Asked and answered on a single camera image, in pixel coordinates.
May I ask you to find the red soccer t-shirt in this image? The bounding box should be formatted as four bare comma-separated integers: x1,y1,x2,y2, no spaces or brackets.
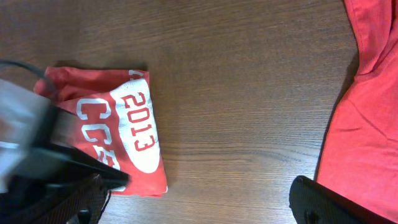
317,0,397,221

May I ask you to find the orange Fram t-shirt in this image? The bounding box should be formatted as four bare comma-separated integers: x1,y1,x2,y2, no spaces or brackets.
34,67,168,197

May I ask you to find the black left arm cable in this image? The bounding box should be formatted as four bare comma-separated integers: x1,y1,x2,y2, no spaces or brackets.
0,59,47,80

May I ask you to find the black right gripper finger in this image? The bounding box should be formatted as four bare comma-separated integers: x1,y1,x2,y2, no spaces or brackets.
289,175,394,224

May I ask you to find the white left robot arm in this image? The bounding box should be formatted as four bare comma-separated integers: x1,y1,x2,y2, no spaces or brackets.
1,80,129,223

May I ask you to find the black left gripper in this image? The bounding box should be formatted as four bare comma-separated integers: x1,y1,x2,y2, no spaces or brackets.
1,146,129,224

